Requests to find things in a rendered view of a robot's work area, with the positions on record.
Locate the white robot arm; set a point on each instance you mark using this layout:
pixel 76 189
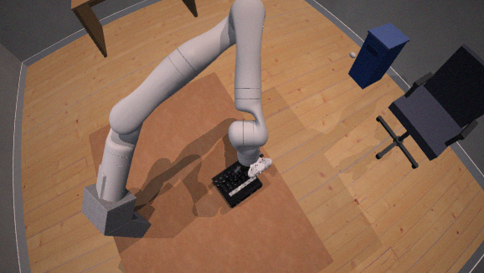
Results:
pixel 244 25

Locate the black lighting desk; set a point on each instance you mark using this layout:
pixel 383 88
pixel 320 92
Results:
pixel 235 188

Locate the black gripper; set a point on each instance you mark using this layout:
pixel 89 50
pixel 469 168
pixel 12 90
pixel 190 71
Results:
pixel 245 169

